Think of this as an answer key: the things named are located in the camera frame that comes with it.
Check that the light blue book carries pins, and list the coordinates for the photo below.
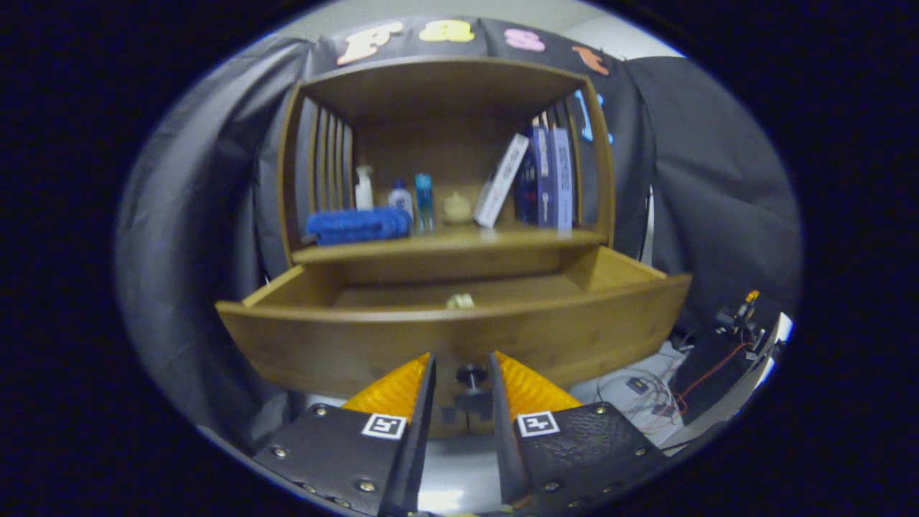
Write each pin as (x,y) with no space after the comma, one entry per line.
(561,179)

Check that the wooden countertop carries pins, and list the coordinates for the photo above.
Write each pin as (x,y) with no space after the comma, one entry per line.
(459,240)

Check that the clear blue bottle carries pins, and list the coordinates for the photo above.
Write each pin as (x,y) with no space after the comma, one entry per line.
(424,201)

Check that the dark blue book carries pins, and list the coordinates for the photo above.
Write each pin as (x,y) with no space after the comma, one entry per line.
(535,179)

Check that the wooden drawer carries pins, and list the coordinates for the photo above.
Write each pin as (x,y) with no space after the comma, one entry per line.
(344,345)

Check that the white book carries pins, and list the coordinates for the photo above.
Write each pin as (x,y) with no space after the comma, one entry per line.
(502,179)

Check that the black device with orange tip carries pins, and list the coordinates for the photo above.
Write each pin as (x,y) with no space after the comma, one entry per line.
(739,319)

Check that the blue folded towel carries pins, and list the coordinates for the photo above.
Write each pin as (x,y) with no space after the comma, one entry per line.
(359,226)

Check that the white pump bottle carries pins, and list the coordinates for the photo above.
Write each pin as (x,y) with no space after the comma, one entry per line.
(364,194)

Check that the white bottle with blue cap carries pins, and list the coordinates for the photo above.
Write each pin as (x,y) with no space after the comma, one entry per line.
(400,201)

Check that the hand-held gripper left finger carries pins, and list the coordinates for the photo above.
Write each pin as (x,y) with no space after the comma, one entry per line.
(420,431)

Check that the wooden cabinet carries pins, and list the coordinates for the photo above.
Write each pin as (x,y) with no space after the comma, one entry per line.
(431,93)

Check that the black drawer knob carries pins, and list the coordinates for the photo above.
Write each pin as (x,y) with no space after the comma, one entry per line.
(471,375)

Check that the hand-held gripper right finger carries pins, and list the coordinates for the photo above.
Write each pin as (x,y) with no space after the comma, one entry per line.
(502,431)

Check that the cream lidded teacup with saucer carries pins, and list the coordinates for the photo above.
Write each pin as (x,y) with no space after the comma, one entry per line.
(457,210)

